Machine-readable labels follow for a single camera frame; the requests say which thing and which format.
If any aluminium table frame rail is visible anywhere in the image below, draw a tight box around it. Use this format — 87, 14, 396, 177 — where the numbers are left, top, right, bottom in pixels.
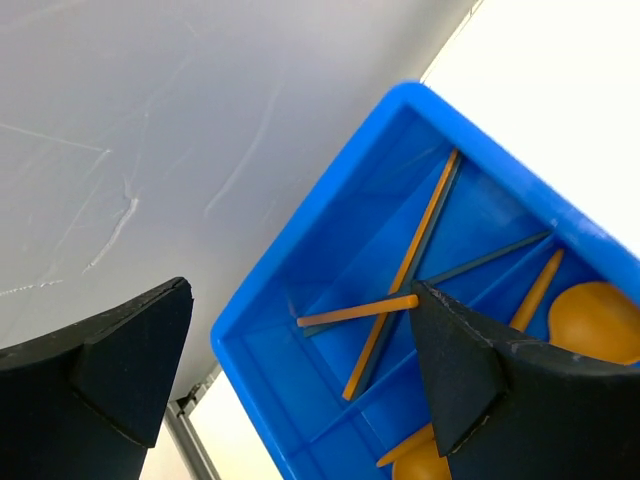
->
164, 383, 222, 480

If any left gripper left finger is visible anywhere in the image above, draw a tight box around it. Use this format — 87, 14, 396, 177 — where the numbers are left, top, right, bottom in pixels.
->
1, 277, 193, 479

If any blue chopstick horizontal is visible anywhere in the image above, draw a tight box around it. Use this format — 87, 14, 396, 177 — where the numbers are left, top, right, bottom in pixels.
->
303, 231, 551, 338

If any orange chopstick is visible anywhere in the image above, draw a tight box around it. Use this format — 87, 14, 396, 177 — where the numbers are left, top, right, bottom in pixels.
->
341, 148, 460, 401
297, 294, 419, 327

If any orange chopstick top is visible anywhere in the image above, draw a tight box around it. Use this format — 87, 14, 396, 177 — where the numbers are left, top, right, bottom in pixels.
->
297, 294, 419, 327

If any orange spoon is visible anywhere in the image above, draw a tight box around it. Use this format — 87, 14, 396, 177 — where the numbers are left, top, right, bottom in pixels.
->
376, 423, 452, 480
508, 248, 640, 366

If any blue chopstick diagonal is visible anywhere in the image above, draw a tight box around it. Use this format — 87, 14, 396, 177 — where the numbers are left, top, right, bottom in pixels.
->
357, 159, 464, 396

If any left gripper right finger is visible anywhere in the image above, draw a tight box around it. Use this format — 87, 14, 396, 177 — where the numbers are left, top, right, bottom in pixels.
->
410, 281, 639, 479

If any blue plastic divided bin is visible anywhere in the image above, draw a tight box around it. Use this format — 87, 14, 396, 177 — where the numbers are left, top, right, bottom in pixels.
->
211, 83, 639, 479

